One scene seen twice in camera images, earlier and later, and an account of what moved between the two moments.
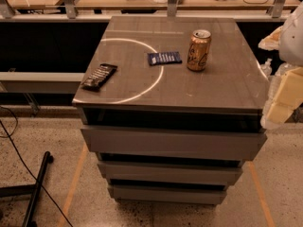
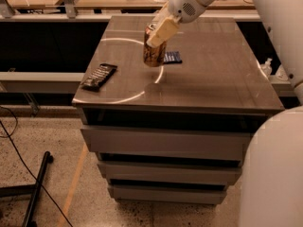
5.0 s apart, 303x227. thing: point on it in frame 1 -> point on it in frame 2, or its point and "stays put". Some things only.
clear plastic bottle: x=267 y=67 stays put
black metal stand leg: x=35 y=188 stays put
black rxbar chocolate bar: x=98 y=78 stays put
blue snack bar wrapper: x=164 y=58 stays put
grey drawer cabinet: x=172 y=108 stays put
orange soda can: x=199 y=49 -> x=152 y=56
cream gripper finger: x=290 y=93 -> x=164 y=32
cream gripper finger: x=271 y=42 -> x=163 y=14
